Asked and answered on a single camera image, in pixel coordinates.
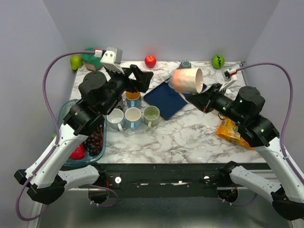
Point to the blue butterfly mug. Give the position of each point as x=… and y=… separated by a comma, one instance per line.
x=133, y=99

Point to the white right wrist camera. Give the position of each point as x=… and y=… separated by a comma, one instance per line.
x=230, y=78

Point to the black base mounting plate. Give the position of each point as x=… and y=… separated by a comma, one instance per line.
x=164, y=180

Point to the dark red toy grapes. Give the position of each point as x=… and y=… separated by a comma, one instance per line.
x=94, y=143

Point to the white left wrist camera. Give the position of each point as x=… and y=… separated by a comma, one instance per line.
x=110, y=58

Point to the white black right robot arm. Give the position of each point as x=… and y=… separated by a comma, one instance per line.
x=287, y=195

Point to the teal plastic fruit bin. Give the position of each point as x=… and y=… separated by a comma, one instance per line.
x=87, y=159

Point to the light blue faceted mug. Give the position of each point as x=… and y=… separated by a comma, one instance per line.
x=133, y=116

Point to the red toy dragon fruit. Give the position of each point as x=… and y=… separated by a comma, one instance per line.
x=79, y=153

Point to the green toy pear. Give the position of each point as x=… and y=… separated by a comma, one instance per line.
x=76, y=62

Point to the white pump bottle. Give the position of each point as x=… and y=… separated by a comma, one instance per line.
x=228, y=91

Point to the orange snack bag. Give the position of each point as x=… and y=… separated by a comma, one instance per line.
x=228, y=131

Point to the pink ceramic mug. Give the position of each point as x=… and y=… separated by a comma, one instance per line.
x=188, y=80

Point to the blue white gradient mug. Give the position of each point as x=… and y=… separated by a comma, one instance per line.
x=116, y=119

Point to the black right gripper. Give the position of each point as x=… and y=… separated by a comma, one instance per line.
x=204, y=100

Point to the light green mug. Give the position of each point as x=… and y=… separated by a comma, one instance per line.
x=151, y=115

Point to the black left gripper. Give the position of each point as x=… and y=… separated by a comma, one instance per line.
x=142, y=81

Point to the dark blue mat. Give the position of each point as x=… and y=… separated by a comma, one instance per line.
x=166, y=99

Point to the red toy apple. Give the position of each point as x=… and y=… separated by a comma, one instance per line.
x=150, y=61

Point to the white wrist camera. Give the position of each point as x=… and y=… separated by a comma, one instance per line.
x=110, y=58
x=230, y=78

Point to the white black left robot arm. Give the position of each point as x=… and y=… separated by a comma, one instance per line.
x=44, y=179

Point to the dark teal mug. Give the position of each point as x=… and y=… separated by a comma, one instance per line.
x=184, y=64

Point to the grey mug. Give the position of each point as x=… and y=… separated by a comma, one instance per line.
x=169, y=82

